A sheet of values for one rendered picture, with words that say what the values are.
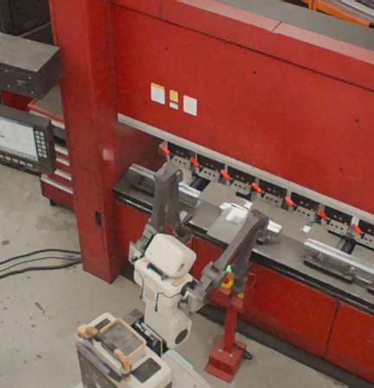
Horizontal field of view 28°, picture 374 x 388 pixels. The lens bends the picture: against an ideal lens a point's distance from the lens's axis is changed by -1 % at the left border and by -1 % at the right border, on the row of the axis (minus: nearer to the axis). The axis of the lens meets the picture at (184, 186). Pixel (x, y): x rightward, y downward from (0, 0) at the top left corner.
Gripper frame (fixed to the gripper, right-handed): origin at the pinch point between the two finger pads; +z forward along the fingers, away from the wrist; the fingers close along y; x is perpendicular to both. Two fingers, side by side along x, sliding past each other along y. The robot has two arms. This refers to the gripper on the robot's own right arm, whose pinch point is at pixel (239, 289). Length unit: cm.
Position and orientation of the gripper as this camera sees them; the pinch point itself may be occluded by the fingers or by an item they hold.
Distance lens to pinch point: 438.6
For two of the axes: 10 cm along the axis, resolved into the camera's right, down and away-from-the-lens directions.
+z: 1.0, 5.6, 8.2
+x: -8.8, -3.3, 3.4
